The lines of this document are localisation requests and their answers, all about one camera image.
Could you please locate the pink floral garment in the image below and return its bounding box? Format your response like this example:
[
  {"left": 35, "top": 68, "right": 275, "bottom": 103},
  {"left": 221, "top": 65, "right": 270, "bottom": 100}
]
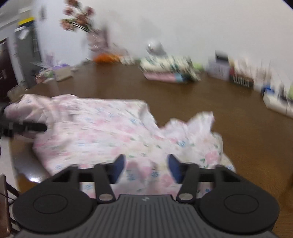
[{"left": 4, "top": 94, "right": 222, "bottom": 195}]

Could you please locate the cream teal flower garment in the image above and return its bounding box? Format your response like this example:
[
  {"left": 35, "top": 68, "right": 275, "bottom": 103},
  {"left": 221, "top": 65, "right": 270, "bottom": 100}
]
[{"left": 139, "top": 54, "right": 202, "bottom": 82}]

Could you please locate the light blue pink mesh garment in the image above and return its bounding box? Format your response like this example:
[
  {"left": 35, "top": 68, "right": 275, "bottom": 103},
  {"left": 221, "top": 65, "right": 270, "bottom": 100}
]
[{"left": 144, "top": 72, "right": 190, "bottom": 83}]

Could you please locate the clear box of oranges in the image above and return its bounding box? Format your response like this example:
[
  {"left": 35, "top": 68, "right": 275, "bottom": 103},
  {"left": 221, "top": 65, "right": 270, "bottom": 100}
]
[{"left": 93, "top": 53, "right": 120, "bottom": 64}]

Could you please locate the black tissue box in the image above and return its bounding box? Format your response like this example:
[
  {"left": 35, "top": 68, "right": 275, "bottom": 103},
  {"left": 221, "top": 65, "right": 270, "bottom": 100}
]
[{"left": 229, "top": 68, "right": 254, "bottom": 89}]

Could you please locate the white power strip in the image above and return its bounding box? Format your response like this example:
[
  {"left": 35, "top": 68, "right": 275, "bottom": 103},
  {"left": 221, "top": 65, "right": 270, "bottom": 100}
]
[{"left": 263, "top": 92, "right": 293, "bottom": 118}]

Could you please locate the grey tin box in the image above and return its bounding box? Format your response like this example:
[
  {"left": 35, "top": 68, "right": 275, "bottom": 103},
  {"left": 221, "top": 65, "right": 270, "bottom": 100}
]
[{"left": 207, "top": 59, "right": 230, "bottom": 81}]

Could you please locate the pink flower bouquet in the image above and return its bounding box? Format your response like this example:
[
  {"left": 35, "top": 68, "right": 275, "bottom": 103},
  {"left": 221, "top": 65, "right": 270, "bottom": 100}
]
[{"left": 60, "top": 0, "right": 108, "bottom": 53}]

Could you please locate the white round robot toy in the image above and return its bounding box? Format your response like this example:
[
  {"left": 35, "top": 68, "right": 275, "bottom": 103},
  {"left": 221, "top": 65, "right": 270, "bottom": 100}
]
[{"left": 146, "top": 39, "right": 166, "bottom": 56}]

